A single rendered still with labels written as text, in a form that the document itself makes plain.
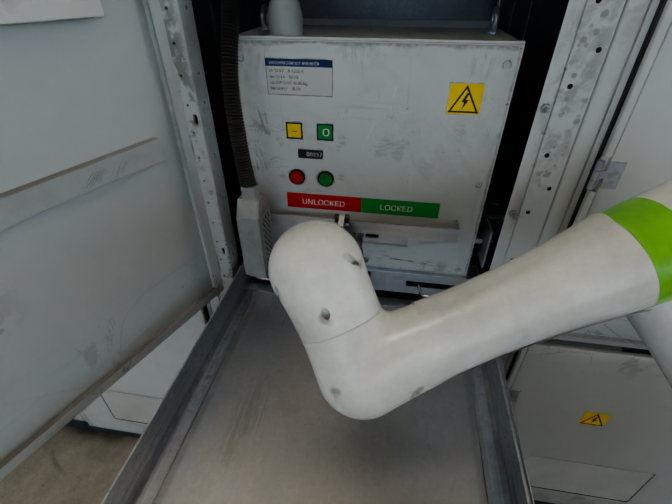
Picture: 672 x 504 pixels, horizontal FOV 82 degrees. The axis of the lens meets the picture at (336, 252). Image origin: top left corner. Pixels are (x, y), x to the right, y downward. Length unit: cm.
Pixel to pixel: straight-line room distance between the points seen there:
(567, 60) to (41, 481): 196
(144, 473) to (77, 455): 118
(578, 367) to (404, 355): 72
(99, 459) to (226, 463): 118
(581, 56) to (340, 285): 51
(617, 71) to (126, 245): 85
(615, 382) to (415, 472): 61
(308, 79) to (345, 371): 52
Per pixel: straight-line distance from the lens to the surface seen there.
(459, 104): 74
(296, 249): 40
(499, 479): 73
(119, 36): 76
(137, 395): 154
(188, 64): 78
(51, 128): 71
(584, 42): 72
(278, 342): 85
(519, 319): 44
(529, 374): 109
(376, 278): 91
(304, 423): 73
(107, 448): 188
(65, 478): 189
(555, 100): 73
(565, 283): 45
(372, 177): 79
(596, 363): 109
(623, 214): 51
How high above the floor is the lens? 148
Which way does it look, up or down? 36 degrees down
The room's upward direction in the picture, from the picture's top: straight up
